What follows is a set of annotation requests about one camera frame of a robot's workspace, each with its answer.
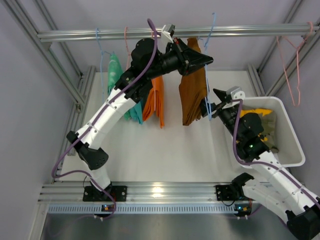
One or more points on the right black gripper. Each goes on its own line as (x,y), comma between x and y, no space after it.
(219,106)

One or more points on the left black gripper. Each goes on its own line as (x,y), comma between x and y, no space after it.
(182,60)

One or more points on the blue hanger with brown trousers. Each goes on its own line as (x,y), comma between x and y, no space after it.
(205,46)

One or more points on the brown trousers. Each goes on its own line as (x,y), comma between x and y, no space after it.
(192,90)

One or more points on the camouflage yellow trousers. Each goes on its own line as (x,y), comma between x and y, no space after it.
(266,130)

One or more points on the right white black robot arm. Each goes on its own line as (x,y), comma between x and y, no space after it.
(264,144)

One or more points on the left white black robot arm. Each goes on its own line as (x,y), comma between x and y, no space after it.
(147,64)

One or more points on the orange trousers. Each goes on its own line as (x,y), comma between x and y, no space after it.
(155,102)

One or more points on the pink hanger with teal trousers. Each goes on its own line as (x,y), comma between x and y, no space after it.
(127,48)

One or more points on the teal trousers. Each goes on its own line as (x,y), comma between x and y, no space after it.
(135,114)

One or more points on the green patterned trousers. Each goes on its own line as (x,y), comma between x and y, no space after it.
(114,72)

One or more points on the blue hanger far left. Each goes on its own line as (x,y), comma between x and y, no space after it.
(102,54)

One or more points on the white plastic bin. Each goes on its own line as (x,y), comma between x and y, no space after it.
(290,151)

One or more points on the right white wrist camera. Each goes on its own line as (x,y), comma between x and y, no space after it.
(233,97)

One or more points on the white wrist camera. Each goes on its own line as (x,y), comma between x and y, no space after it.
(233,97)
(166,34)

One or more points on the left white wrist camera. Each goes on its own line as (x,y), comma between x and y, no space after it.
(166,34)

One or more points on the aluminium frame right posts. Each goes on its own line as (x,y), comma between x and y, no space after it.
(293,40)

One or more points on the aluminium frame posts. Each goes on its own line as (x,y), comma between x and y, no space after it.
(39,101)
(293,40)

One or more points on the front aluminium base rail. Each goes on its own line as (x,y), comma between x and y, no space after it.
(136,192)

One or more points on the aluminium hanging rail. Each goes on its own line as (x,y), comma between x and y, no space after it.
(100,33)

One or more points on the aluminium frame left posts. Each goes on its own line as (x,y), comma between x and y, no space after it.
(39,101)

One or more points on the slotted grey cable duct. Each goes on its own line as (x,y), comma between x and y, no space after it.
(143,208)

